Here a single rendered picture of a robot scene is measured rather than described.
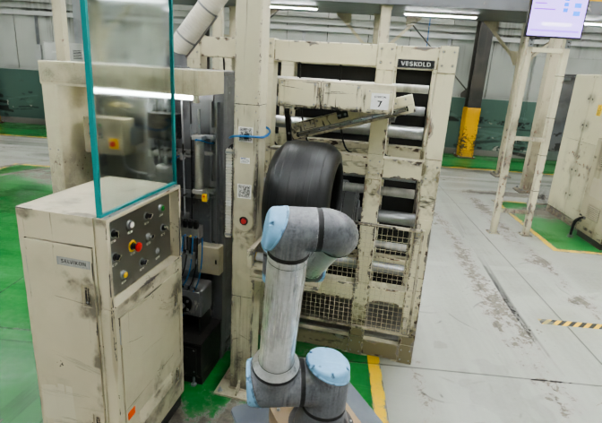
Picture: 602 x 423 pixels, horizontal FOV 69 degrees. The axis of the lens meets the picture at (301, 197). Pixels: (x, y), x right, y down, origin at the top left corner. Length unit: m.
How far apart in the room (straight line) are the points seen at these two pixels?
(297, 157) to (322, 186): 0.19
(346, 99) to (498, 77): 9.88
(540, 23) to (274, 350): 4.97
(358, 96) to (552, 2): 3.79
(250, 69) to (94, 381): 1.51
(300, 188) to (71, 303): 1.04
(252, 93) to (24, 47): 12.02
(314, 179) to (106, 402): 1.29
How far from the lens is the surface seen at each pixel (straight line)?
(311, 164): 1.99
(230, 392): 2.80
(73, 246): 1.86
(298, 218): 1.09
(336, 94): 2.31
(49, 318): 2.10
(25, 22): 13.89
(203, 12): 2.57
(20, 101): 14.07
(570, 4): 5.87
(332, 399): 1.54
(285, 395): 1.50
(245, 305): 2.49
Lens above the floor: 1.83
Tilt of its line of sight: 16 degrees down
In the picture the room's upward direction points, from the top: 4 degrees clockwise
